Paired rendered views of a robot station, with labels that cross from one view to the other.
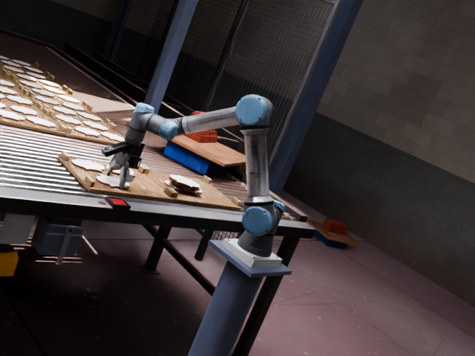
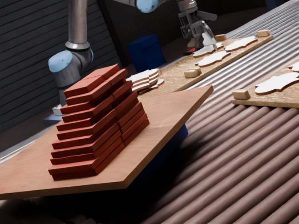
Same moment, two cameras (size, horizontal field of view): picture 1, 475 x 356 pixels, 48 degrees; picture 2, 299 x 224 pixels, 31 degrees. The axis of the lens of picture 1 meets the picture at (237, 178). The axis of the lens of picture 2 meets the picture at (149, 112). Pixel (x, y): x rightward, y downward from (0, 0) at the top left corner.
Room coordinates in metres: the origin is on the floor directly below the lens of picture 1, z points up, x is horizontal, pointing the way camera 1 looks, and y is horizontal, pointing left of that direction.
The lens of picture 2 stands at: (4.41, 0.74, 1.42)
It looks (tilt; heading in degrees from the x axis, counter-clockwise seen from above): 16 degrees down; 195
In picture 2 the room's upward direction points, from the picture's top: 21 degrees counter-clockwise
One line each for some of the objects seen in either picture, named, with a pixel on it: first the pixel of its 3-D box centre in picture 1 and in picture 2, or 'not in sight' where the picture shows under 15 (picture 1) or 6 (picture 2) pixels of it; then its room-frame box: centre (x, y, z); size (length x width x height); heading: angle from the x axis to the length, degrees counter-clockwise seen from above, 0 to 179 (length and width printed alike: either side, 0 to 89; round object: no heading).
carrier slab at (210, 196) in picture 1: (189, 189); (133, 100); (2.52, 0.19, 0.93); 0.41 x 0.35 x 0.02; 134
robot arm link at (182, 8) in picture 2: (134, 134); (187, 4); (2.15, 0.46, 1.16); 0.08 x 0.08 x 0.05
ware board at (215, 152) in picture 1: (206, 146); (92, 141); (3.19, 0.25, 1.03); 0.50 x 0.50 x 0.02; 71
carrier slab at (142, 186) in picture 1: (116, 179); (210, 58); (2.23, 0.49, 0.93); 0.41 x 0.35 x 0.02; 134
